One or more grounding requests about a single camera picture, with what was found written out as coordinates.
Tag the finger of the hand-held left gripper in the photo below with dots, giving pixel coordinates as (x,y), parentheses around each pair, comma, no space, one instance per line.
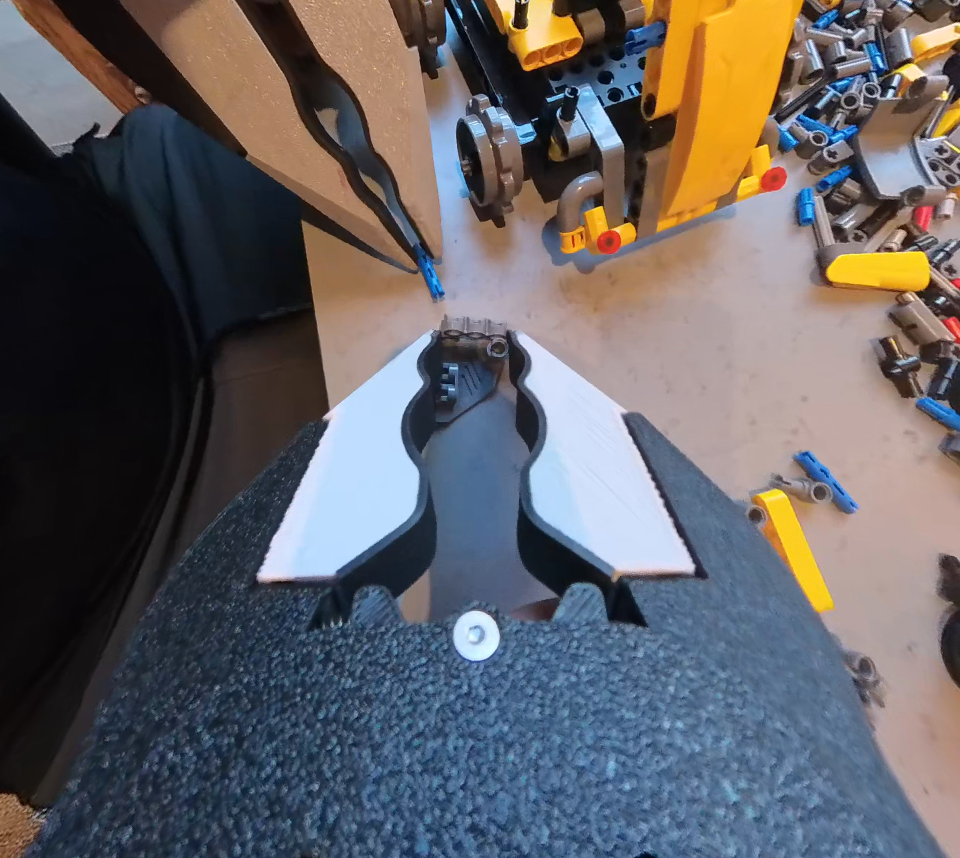
(225,63)
(352,10)

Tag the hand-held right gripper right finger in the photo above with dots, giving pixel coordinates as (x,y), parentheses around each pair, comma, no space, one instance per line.
(600,490)

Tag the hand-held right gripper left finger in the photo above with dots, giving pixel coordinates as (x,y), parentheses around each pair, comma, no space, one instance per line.
(352,490)

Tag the grey angled panel piece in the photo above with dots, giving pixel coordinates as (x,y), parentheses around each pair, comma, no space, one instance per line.
(465,378)
(866,678)

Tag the blue pin piece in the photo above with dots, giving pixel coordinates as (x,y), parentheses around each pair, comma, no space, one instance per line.
(806,462)
(431,277)

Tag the wooden table leg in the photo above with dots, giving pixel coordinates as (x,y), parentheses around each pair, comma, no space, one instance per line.
(67,40)

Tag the person's grey trouser leg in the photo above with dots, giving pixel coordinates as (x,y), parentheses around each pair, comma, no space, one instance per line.
(262,385)

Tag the grey pin connector piece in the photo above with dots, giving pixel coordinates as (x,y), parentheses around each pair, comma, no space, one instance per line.
(814,492)
(757,514)

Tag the short yellow beam piece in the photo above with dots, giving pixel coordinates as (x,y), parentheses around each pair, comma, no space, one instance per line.
(795,550)

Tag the black pin connector piece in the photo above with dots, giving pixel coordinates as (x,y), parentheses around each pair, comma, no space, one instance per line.
(898,367)

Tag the yellow curved panel piece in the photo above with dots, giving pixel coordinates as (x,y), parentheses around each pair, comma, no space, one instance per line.
(877,271)

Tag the yellow black toy brick vehicle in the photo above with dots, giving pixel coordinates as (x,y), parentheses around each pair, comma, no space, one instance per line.
(720,85)

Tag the black spoked wheel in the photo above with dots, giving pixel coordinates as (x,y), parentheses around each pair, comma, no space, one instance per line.
(951,640)

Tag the grey curved fender piece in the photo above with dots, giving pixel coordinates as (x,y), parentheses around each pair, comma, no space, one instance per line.
(892,160)

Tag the pile of toy brick pieces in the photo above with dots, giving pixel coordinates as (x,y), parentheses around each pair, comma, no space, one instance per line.
(862,70)

